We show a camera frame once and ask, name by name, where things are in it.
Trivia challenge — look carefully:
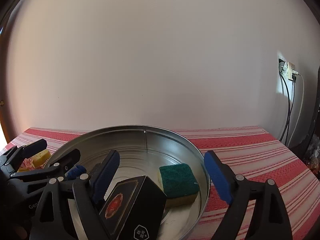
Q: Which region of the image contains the red striped tablecloth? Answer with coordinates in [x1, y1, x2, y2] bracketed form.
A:
[1, 126, 319, 239]

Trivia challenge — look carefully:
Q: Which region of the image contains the black card box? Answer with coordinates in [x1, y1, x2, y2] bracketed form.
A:
[99, 176, 167, 240]

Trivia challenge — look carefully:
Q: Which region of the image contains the yellow sponge block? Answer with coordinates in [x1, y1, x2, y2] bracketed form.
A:
[31, 149, 51, 168]

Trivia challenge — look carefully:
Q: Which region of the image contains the blue knitted yarn item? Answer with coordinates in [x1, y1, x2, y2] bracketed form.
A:
[66, 165, 87, 180]

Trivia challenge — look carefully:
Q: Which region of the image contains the round metal cookie tin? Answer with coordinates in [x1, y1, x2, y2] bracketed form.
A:
[47, 125, 210, 239]

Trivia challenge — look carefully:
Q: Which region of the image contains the green yellow sponge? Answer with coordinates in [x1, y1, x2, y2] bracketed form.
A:
[158, 164, 200, 208]

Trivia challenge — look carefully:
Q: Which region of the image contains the black power cable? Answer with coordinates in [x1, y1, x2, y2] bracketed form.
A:
[279, 74, 297, 145]

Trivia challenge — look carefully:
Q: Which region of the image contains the wall power socket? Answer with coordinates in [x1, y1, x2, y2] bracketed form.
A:
[278, 58, 300, 82]

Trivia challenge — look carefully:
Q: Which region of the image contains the white power cable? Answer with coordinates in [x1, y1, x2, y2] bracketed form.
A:
[290, 73, 305, 149]

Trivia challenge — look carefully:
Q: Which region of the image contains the pink floral packet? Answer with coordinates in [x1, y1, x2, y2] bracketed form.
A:
[18, 157, 37, 172]

